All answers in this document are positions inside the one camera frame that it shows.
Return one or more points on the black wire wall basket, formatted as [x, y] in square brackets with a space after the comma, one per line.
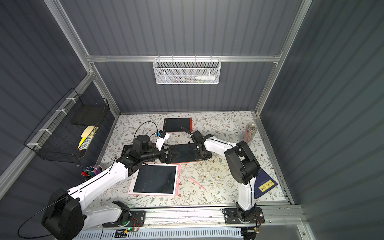
[58, 139]

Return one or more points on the pink white writing tablet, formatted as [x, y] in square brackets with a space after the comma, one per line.
[156, 180]

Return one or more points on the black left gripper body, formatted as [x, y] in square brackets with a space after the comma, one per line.
[165, 154]

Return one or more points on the white wire mesh basket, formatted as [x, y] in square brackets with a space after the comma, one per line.
[183, 71]

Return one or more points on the clear cup of pencils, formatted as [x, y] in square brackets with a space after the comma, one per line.
[250, 132]

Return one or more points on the pink stylus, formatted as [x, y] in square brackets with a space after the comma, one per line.
[197, 184]

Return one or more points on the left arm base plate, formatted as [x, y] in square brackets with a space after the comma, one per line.
[133, 219]

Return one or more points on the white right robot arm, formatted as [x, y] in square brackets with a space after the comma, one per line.
[243, 166]

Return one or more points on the pink cup of markers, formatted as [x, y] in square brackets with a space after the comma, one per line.
[90, 172]

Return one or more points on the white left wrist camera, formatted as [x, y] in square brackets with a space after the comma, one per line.
[161, 138]

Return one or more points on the yellow sticky notes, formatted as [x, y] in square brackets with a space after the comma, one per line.
[87, 137]

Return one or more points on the dark blue notebook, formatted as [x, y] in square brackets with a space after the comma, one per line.
[263, 184]

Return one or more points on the white marker in basket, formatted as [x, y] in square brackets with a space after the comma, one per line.
[206, 78]

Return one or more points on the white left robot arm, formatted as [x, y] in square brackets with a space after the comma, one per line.
[68, 214]

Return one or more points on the red tablet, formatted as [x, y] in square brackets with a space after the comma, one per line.
[175, 125]
[125, 149]
[187, 153]

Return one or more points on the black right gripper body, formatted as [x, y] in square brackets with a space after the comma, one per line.
[199, 144]

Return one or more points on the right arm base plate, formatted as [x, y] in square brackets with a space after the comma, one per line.
[239, 216]

